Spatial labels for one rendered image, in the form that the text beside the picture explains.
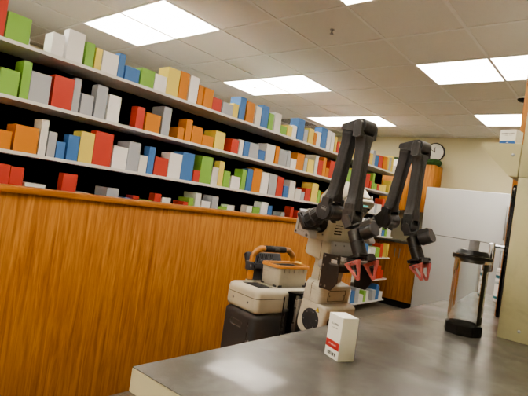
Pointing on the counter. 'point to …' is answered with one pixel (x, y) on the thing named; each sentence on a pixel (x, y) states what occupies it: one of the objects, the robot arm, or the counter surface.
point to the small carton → (511, 137)
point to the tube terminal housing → (517, 263)
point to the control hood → (506, 156)
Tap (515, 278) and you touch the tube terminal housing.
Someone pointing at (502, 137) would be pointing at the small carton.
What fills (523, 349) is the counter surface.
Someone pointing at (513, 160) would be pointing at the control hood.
